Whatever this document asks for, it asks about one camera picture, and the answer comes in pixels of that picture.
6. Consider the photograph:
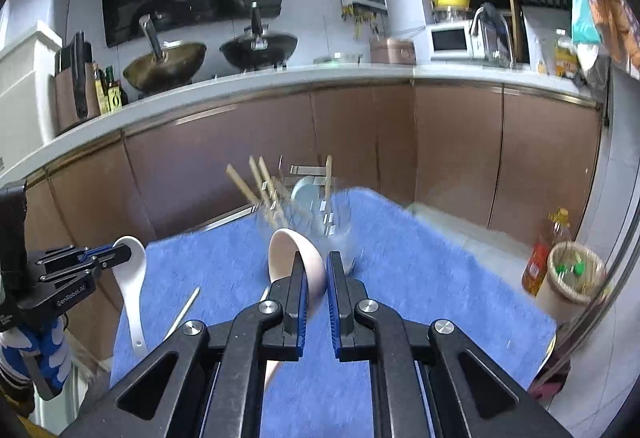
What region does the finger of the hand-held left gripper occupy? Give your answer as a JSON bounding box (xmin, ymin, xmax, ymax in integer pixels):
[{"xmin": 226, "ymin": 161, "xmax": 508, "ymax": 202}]
[
  {"xmin": 37, "ymin": 253, "xmax": 129, "ymax": 291},
  {"xmin": 30, "ymin": 242, "xmax": 126, "ymax": 269}
]

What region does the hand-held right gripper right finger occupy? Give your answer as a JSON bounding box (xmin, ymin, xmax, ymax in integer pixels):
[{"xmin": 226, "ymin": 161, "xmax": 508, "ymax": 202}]
[{"xmin": 326, "ymin": 251, "xmax": 571, "ymax": 438}]

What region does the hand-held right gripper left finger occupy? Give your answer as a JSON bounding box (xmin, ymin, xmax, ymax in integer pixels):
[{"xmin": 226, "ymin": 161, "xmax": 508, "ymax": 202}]
[{"xmin": 60, "ymin": 251, "xmax": 307, "ymax": 438}]

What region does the white spoon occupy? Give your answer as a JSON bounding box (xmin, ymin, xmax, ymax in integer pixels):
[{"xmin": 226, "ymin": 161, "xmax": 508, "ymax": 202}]
[{"xmin": 111, "ymin": 235, "xmax": 149, "ymax": 360}]

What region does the pink spoon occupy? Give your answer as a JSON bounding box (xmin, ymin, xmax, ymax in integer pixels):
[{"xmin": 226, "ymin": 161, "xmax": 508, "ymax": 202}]
[{"xmin": 260, "ymin": 228, "xmax": 329, "ymax": 394}]

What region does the group of wooden chopsticks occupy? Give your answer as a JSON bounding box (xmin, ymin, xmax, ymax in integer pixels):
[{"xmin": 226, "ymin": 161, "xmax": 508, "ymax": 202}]
[{"xmin": 225, "ymin": 154, "xmax": 334, "ymax": 230}]

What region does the wire utensil holder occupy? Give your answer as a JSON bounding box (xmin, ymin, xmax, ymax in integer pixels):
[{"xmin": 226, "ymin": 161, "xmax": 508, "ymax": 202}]
[{"xmin": 257, "ymin": 153, "xmax": 358, "ymax": 270}]

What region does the blue fluffy mat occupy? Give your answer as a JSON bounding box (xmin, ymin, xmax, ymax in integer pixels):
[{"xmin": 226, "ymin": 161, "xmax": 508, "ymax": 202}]
[{"xmin": 109, "ymin": 187, "xmax": 558, "ymax": 438}]

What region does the lone wooden chopstick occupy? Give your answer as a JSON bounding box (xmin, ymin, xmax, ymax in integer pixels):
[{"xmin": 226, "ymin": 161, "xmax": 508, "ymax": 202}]
[{"xmin": 164, "ymin": 287, "xmax": 201, "ymax": 340}]

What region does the brown knife block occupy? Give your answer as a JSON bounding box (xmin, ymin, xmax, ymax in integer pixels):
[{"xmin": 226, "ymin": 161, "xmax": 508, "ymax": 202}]
[{"xmin": 54, "ymin": 32, "xmax": 101, "ymax": 132}]

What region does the dark glass bottle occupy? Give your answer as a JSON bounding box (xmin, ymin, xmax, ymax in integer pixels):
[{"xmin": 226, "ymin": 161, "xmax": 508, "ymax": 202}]
[{"xmin": 94, "ymin": 62, "xmax": 112, "ymax": 115}]

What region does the yellow label dark bottle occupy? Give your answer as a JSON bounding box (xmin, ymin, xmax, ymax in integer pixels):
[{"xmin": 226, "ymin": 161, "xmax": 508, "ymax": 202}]
[{"xmin": 107, "ymin": 67, "xmax": 129, "ymax": 110}]

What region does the white refrigerator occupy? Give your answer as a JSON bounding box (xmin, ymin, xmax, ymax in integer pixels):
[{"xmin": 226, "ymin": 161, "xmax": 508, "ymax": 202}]
[{"xmin": 0, "ymin": 0, "xmax": 72, "ymax": 171}]

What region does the brass wok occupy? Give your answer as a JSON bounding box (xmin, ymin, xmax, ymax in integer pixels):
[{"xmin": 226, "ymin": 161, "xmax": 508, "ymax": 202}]
[{"xmin": 122, "ymin": 14, "xmax": 208, "ymax": 94}]

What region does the large cooking oil bottle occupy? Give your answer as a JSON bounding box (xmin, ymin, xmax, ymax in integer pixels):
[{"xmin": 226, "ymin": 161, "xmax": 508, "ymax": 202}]
[{"xmin": 521, "ymin": 208, "xmax": 573, "ymax": 297}]

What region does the woven wastebasket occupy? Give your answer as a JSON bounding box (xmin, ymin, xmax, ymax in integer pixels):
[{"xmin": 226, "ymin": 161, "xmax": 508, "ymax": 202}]
[{"xmin": 535, "ymin": 241, "xmax": 609, "ymax": 324}]

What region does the white kitchen countertop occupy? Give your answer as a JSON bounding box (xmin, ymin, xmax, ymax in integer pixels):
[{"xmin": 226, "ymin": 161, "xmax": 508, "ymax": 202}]
[{"xmin": 0, "ymin": 61, "xmax": 606, "ymax": 180}]

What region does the green capped bottle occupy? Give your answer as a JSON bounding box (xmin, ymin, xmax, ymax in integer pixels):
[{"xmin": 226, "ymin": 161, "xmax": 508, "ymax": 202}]
[{"xmin": 556, "ymin": 259, "xmax": 587, "ymax": 278}]

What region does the steel bowl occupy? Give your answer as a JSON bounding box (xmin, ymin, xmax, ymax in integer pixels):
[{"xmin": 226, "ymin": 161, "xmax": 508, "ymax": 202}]
[{"xmin": 314, "ymin": 53, "xmax": 364, "ymax": 66}]

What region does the black wok with lid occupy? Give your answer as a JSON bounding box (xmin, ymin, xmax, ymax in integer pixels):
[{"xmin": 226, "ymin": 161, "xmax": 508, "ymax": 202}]
[{"xmin": 220, "ymin": 2, "xmax": 299, "ymax": 70}]

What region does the brown rice cooker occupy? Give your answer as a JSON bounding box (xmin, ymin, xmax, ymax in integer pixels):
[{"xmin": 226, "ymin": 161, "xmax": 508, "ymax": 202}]
[{"xmin": 370, "ymin": 37, "xmax": 417, "ymax": 66}]

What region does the white microwave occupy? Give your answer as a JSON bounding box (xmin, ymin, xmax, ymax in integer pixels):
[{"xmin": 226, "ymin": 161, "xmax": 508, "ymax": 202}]
[{"xmin": 427, "ymin": 22, "xmax": 474, "ymax": 60}]

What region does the glass pot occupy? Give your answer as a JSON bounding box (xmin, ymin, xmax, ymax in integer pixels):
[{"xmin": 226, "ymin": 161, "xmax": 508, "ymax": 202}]
[{"xmin": 432, "ymin": 7, "xmax": 471, "ymax": 24}]

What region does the steel faucet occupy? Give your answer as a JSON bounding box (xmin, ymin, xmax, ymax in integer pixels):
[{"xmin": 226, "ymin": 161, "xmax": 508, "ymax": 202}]
[{"xmin": 470, "ymin": 2, "xmax": 514, "ymax": 68}]

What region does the small white bottle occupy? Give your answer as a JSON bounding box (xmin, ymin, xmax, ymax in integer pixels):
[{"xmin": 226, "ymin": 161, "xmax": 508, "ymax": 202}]
[{"xmin": 531, "ymin": 24, "xmax": 551, "ymax": 74}]

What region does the wooden cutting board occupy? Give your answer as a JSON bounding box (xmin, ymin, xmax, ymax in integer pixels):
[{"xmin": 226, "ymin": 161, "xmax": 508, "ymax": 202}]
[{"xmin": 509, "ymin": 0, "xmax": 531, "ymax": 64}]

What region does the teal plastic bag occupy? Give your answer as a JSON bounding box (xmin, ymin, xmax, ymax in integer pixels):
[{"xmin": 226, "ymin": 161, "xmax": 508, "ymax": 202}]
[{"xmin": 571, "ymin": 0, "xmax": 601, "ymax": 45}]

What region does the orange floral apron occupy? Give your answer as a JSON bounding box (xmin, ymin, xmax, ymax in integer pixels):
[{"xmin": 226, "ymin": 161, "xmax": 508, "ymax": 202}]
[{"xmin": 575, "ymin": 0, "xmax": 640, "ymax": 80}]

